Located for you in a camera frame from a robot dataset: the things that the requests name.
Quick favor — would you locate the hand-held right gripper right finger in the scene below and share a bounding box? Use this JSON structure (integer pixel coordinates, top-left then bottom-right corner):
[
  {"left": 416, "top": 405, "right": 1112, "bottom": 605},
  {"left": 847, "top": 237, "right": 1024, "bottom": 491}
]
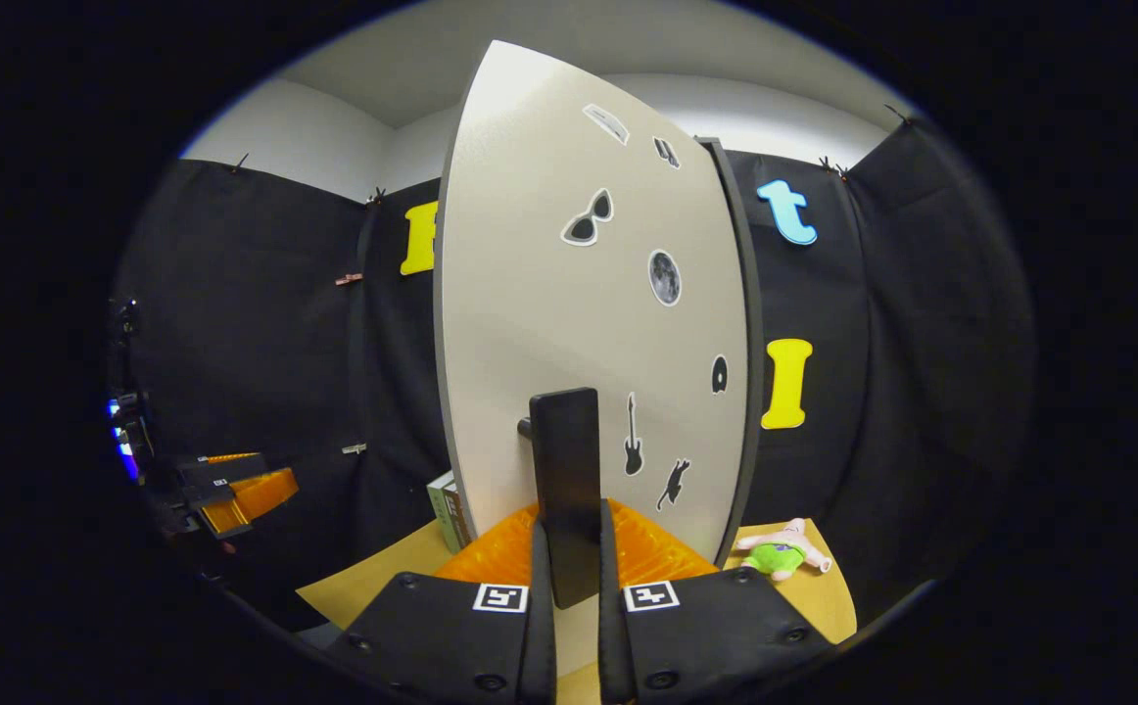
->
[{"left": 596, "top": 499, "right": 834, "bottom": 705}]

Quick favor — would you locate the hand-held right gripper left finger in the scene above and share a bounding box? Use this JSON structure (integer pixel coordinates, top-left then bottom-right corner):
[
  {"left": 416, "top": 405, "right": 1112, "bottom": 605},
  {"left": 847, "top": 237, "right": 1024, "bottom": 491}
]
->
[{"left": 329, "top": 501, "right": 558, "bottom": 705}]

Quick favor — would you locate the beige cabinet door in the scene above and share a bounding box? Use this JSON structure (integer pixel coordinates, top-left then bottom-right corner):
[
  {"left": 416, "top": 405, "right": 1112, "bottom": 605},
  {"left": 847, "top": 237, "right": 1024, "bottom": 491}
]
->
[{"left": 432, "top": 39, "right": 752, "bottom": 571}]

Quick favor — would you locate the grey-brown book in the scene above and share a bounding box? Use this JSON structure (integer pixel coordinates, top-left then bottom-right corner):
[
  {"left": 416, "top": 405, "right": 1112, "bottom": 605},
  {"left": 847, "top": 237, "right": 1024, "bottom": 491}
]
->
[{"left": 442, "top": 478, "right": 473, "bottom": 551}]

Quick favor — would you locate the black backdrop cloth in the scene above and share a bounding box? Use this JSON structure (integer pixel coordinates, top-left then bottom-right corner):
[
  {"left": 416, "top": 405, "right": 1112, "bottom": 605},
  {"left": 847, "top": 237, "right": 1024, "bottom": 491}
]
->
[{"left": 114, "top": 117, "right": 1035, "bottom": 628}]

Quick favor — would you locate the green book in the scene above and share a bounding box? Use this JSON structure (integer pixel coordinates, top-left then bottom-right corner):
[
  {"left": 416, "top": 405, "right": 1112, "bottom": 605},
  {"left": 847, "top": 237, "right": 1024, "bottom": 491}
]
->
[{"left": 426, "top": 472, "right": 454, "bottom": 554}]

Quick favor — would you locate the green and pink plush toy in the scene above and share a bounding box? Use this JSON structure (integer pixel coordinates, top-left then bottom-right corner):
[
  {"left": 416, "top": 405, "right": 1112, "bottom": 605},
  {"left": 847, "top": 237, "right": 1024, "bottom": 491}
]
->
[{"left": 734, "top": 517, "right": 834, "bottom": 584}]

